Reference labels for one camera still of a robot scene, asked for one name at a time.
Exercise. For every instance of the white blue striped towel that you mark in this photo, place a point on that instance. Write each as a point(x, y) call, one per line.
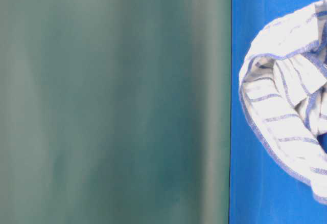
point(282, 89)

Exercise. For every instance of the blurred green panel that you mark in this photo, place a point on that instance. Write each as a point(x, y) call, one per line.
point(115, 111)

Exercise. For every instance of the blue table cloth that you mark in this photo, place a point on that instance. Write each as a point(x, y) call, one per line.
point(260, 190)

